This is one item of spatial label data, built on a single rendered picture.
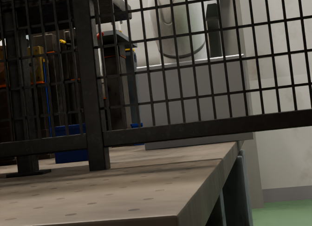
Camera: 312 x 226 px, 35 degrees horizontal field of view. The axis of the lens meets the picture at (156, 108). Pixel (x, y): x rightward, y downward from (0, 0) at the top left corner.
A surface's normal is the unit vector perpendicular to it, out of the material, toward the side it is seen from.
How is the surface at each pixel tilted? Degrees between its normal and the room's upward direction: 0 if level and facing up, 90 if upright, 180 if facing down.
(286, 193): 90
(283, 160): 90
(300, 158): 90
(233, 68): 90
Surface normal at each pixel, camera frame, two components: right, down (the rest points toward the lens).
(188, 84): -0.14, -0.03
